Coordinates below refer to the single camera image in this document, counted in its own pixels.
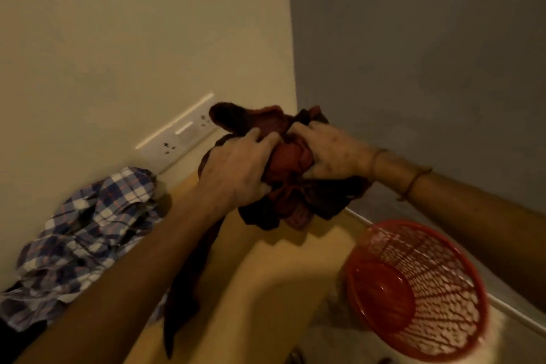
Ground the brown thread wristband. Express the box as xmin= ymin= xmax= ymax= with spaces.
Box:
xmin=397 ymin=166 xmax=433 ymax=202
xmin=368 ymin=148 xmax=389 ymax=179

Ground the person's right hand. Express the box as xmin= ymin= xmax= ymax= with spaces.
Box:
xmin=287 ymin=121 xmax=377 ymax=181

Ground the person's right forearm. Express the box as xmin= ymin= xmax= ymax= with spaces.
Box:
xmin=368 ymin=150 xmax=546 ymax=313

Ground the blue white checked shirt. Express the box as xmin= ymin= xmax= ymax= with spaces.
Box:
xmin=0 ymin=167 xmax=165 ymax=332

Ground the person's left forearm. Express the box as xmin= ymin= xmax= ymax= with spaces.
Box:
xmin=13 ymin=185 xmax=233 ymax=364

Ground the red plastic mesh basket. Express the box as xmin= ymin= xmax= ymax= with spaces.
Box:
xmin=342 ymin=220 xmax=489 ymax=363

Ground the white wall socket panel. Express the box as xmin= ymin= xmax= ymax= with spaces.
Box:
xmin=135 ymin=92 xmax=219 ymax=174

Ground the person's left hand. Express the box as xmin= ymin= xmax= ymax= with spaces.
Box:
xmin=197 ymin=127 xmax=283 ymax=209

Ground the dark red cloth garment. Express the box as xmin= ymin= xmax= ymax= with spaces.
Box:
xmin=162 ymin=102 xmax=373 ymax=360

